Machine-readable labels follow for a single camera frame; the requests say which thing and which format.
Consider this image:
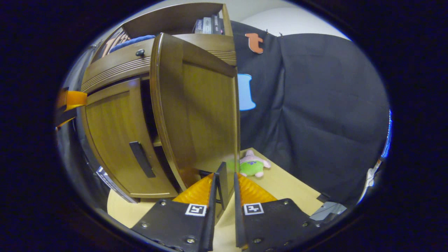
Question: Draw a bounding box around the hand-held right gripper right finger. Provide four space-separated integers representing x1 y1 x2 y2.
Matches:
233 172 324 252

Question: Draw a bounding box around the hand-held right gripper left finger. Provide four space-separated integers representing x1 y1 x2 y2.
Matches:
131 162 229 252

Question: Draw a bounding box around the wooden cabinet door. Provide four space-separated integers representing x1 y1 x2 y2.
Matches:
150 33 242 224
80 78 179 199

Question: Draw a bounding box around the wooden double-door shoe cabinet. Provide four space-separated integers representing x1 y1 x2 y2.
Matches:
80 3 242 204

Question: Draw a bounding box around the wooden cabinet drawer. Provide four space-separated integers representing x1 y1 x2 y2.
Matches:
81 34 238 93

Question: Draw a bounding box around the pink green plush toy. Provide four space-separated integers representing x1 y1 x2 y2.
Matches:
239 149 272 178

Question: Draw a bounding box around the blue folded towel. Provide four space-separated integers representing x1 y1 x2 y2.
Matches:
109 35 156 54

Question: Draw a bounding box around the black backdrop cloth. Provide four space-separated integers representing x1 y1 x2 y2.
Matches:
231 20 391 208

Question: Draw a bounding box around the blue strip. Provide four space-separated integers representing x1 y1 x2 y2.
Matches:
381 110 393 159

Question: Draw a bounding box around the black left door handle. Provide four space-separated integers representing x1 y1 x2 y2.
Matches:
129 141 156 179

